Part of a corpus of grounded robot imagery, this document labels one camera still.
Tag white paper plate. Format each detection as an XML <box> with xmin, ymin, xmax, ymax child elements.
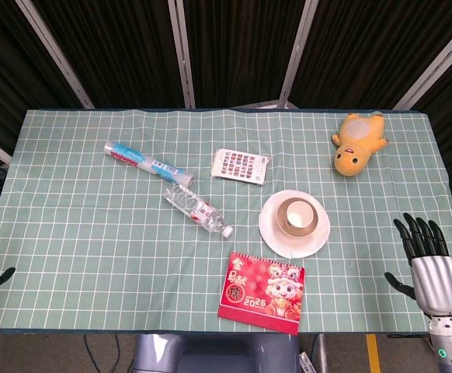
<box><xmin>258</xmin><ymin>189</ymin><xmax>332</xmax><ymax>259</ymax></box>

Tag white sticker sheet pack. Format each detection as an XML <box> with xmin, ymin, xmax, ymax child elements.
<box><xmin>210</xmin><ymin>148</ymin><xmax>271</xmax><ymax>185</ymax></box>

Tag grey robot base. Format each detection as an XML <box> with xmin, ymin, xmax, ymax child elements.
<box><xmin>130</xmin><ymin>333</ymin><xmax>301</xmax><ymax>373</ymax></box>

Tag yellow plush dinosaur toy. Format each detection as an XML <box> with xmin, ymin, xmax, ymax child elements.
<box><xmin>331</xmin><ymin>111</ymin><xmax>389</xmax><ymax>178</ymax></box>

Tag rolled plastic bag pack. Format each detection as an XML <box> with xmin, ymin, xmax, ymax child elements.
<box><xmin>104</xmin><ymin>140</ymin><xmax>196</xmax><ymax>185</ymax></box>

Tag clear plastic water bottle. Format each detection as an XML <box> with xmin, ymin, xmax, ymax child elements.
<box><xmin>162</xmin><ymin>183</ymin><xmax>234</xmax><ymax>237</ymax></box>

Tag red 2026 desk calendar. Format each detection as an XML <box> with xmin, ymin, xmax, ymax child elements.
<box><xmin>217</xmin><ymin>251</ymin><xmax>306</xmax><ymax>336</ymax></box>

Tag green checkered tablecloth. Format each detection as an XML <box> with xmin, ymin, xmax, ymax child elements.
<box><xmin>0</xmin><ymin>108</ymin><xmax>452</xmax><ymax>336</ymax></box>

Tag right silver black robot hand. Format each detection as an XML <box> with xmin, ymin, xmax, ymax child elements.
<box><xmin>384</xmin><ymin>212</ymin><xmax>452</xmax><ymax>322</ymax></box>

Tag brown paper cup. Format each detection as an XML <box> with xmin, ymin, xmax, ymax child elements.
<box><xmin>275</xmin><ymin>197</ymin><xmax>318</xmax><ymax>238</ymax></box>

